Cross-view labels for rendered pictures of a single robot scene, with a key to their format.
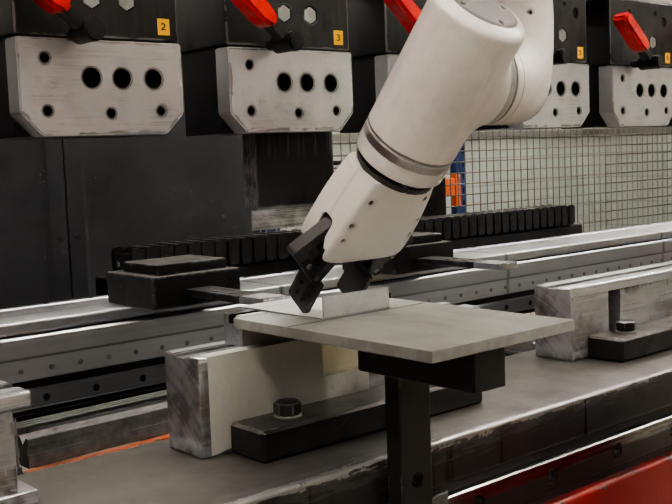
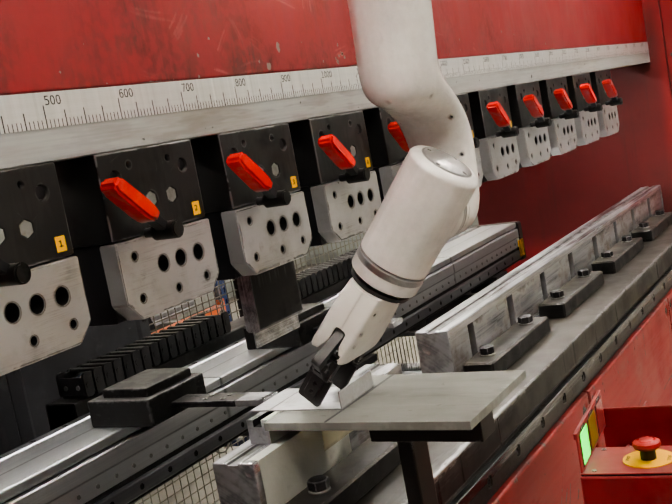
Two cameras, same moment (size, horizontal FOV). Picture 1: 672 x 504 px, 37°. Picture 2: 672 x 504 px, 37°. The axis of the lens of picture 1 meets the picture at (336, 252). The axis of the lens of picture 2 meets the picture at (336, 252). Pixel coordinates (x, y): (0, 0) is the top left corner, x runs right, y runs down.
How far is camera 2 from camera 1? 0.42 m
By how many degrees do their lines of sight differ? 19
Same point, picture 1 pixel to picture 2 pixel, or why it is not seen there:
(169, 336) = (154, 444)
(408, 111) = (404, 245)
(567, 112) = not seen: hidden behind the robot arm
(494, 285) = not seen: hidden behind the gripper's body
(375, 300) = (365, 383)
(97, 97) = (169, 277)
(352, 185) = (360, 304)
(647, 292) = (487, 318)
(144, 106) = (197, 275)
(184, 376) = (239, 480)
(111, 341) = (116, 462)
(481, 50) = (458, 196)
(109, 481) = not seen: outside the picture
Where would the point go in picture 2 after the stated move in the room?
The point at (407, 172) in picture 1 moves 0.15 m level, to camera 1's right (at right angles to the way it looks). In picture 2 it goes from (403, 288) to (519, 259)
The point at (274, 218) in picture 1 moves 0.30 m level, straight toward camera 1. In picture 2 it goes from (268, 334) to (371, 372)
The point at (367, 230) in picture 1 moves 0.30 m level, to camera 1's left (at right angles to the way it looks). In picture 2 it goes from (368, 334) to (109, 402)
